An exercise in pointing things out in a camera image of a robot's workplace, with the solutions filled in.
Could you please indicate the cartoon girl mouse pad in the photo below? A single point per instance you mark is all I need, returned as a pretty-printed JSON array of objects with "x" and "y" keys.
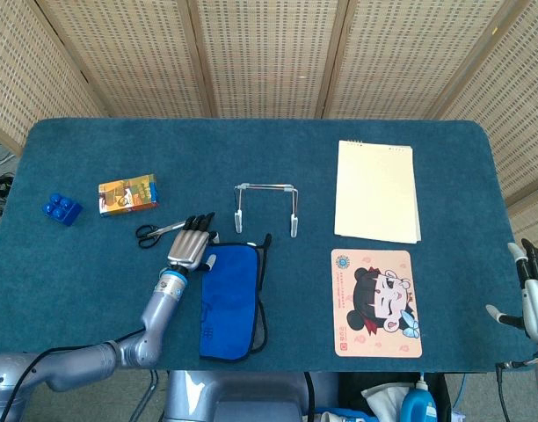
[{"x": 374, "y": 303}]

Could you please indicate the colourful cardboard box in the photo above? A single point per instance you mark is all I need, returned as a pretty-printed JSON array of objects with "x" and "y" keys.
[{"x": 128, "y": 195}]

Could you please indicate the blue pump bottle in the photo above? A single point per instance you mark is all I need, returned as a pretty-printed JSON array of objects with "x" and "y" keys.
[{"x": 416, "y": 406}]

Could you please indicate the grey robot torso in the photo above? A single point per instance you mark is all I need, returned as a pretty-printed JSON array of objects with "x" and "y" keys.
[{"x": 234, "y": 395}]

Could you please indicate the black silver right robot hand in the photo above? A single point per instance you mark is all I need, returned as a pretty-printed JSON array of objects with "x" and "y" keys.
[{"x": 537, "y": 299}]

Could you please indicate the woven bamboo folding screen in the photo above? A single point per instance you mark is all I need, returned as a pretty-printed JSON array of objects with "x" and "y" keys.
[{"x": 269, "y": 53}]

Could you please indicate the pale yellow spiral notepad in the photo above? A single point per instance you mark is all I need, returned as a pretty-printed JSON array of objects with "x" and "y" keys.
[{"x": 374, "y": 193}]

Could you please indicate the white crumpled cloth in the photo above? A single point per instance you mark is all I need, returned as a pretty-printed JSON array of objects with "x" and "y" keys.
[{"x": 383, "y": 395}]

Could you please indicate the teal table cloth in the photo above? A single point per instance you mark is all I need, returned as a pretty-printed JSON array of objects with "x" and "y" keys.
[{"x": 163, "y": 149}]

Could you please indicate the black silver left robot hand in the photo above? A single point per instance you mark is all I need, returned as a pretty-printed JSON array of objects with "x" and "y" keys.
[{"x": 187, "y": 248}]

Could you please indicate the blue building block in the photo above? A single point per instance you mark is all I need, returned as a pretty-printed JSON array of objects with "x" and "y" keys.
[{"x": 62, "y": 211}]

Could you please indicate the black bag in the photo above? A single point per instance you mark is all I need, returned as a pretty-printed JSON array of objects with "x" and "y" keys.
[{"x": 352, "y": 387}]

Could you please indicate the blue cloth with black trim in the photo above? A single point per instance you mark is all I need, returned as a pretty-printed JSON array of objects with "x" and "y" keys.
[{"x": 229, "y": 299}]

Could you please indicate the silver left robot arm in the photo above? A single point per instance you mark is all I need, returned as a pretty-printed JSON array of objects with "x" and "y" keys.
[{"x": 119, "y": 343}]

